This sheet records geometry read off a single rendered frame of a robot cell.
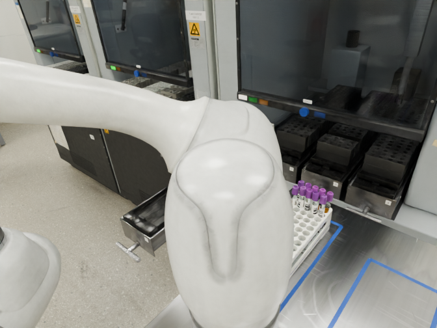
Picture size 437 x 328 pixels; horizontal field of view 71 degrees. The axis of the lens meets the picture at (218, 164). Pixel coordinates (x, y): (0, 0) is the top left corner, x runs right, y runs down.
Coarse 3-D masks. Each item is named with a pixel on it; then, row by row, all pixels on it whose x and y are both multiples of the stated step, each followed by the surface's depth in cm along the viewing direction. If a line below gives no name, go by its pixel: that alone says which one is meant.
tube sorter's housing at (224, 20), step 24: (216, 0) 104; (216, 24) 109; (216, 48) 114; (288, 120) 149; (432, 120) 80; (432, 168) 85; (408, 192) 92; (432, 192) 88; (408, 216) 91; (432, 216) 91; (432, 240) 85
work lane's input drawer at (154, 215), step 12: (276, 132) 123; (144, 204) 92; (156, 204) 92; (132, 216) 86; (144, 216) 88; (156, 216) 88; (132, 228) 85; (144, 228) 82; (156, 228) 82; (132, 240) 89; (144, 240) 83; (156, 240) 82; (132, 252) 84
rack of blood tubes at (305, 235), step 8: (296, 208) 76; (296, 216) 73; (304, 216) 73; (312, 216) 74; (328, 216) 73; (296, 224) 71; (304, 224) 71; (312, 224) 72; (320, 224) 70; (328, 224) 76; (296, 232) 69; (304, 232) 70; (312, 232) 68; (320, 232) 73; (296, 240) 67; (304, 240) 67; (312, 240) 71; (296, 248) 66; (304, 248) 70; (312, 248) 72; (296, 256) 64; (296, 264) 66
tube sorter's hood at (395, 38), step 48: (240, 0) 97; (288, 0) 88; (336, 0) 80; (384, 0) 73; (432, 0) 68; (240, 48) 106; (288, 48) 94; (336, 48) 85; (384, 48) 78; (432, 48) 72; (288, 96) 102; (336, 96) 92; (384, 96) 83; (432, 96) 76
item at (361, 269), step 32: (352, 224) 78; (320, 256) 70; (352, 256) 70; (384, 256) 69; (416, 256) 69; (288, 288) 64; (320, 288) 64; (352, 288) 63; (384, 288) 63; (416, 288) 62; (160, 320) 60; (288, 320) 58; (320, 320) 58; (352, 320) 58; (384, 320) 57; (416, 320) 57
